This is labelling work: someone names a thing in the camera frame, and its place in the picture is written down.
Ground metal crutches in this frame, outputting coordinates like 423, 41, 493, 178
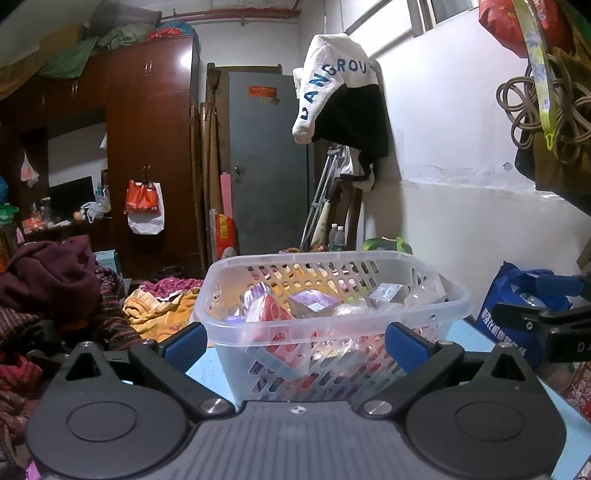
300, 144, 345, 252

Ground black monitor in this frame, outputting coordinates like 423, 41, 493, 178
48, 175, 95, 223

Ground maroon clothes pile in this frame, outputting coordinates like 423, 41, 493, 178
0, 265, 140, 352

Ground coiled brown rope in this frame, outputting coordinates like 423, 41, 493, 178
496, 60, 591, 163

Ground black hanging garment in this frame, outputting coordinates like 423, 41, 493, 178
311, 85, 391, 192

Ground wooden chair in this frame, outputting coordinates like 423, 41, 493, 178
330, 178, 363, 253

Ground blue shopping bag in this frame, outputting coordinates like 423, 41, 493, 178
475, 262, 574, 371

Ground clear plastic basket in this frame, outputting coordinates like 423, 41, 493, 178
193, 250, 472, 407

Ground green bag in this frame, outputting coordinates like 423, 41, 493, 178
362, 237, 413, 254

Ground small white plastic bag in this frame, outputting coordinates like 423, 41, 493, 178
81, 200, 112, 224

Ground red hanging bag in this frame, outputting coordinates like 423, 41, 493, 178
478, 0, 573, 59

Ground red ceiling pipe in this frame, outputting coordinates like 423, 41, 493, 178
159, 11, 301, 25

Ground teal box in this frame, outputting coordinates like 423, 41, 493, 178
95, 249, 123, 278

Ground yellow-green strap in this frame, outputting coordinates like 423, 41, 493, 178
512, 0, 560, 151

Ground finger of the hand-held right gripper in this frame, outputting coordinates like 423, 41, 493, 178
496, 303, 591, 332
536, 274, 591, 299

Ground brown hanging bag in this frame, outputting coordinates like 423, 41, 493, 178
515, 46, 591, 209

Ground brown wooden wardrobe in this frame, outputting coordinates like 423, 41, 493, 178
0, 36, 201, 278

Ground white wall rail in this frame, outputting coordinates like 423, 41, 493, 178
344, 0, 416, 35

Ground purple box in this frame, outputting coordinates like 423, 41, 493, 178
288, 290, 341, 319

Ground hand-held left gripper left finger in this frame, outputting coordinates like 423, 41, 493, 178
54, 322, 236, 421

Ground red printed floor bag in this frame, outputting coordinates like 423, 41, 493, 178
213, 213, 238, 262

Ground white lettered jacket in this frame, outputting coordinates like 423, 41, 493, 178
292, 33, 382, 146

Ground wooden poles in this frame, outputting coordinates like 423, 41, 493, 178
189, 62, 223, 265

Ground grey metal door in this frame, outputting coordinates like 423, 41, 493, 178
228, 71, 315, 258

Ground yellow blanket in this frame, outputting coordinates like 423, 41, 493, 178
124, 286, 204, 343

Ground green cloth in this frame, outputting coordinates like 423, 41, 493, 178
39, 23, 158, 80

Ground window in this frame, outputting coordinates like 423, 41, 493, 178
418, 0, 481, 38

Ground silver box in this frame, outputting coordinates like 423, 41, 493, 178
369, 282, 405, 310

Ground pink packet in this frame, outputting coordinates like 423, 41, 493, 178
245, 281, 296, 325

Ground red plastic bag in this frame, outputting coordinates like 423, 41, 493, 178
124, 180, 160, 214

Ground pink floral cloth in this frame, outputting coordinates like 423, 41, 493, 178
139, 277, 204, 299

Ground grey cloth bundle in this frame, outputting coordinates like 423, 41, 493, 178
90, 0, 162, 36

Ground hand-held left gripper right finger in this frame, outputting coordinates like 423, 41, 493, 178
359, 322, 540, 420

